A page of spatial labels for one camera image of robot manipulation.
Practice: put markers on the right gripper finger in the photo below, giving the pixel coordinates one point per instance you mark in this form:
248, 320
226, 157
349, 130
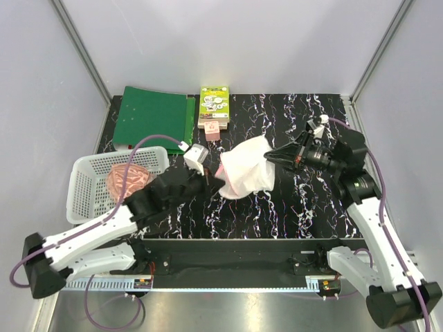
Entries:
287, 151
285, 161

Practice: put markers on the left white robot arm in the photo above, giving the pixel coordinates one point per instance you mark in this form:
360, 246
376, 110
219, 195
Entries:
52, 262

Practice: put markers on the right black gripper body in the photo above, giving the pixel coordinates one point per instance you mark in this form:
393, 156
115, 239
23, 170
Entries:
315, 156

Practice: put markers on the black marble mat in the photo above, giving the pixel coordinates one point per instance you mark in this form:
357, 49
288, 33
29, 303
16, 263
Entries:
301, 206

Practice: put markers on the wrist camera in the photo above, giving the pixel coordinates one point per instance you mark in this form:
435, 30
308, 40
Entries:
195, 157
316, 125

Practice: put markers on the white mesh laundry bag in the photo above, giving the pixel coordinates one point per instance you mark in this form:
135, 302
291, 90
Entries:
245, 169

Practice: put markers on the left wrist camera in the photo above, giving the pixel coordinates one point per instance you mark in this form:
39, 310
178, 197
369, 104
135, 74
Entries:
195, 157

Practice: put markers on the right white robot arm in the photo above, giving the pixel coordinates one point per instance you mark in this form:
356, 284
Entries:
395, 291

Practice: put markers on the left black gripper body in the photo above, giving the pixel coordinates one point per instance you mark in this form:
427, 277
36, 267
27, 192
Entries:
196, 187

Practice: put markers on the green printed box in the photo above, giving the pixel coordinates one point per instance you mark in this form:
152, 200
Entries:
214, 106

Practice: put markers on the pink lace bra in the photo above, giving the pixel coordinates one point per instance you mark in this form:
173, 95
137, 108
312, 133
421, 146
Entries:
136, 179

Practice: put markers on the green folder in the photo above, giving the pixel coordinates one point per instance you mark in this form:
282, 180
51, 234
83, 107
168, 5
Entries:
143, 113

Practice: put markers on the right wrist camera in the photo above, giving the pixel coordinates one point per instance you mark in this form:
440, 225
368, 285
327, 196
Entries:
316, 125

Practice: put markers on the white plastic basket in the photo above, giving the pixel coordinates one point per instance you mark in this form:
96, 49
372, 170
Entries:
88, 196

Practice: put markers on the small pink box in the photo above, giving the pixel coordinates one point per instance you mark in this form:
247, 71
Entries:
212, 131

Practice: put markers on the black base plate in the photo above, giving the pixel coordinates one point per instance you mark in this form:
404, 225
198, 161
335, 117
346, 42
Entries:
231, 264

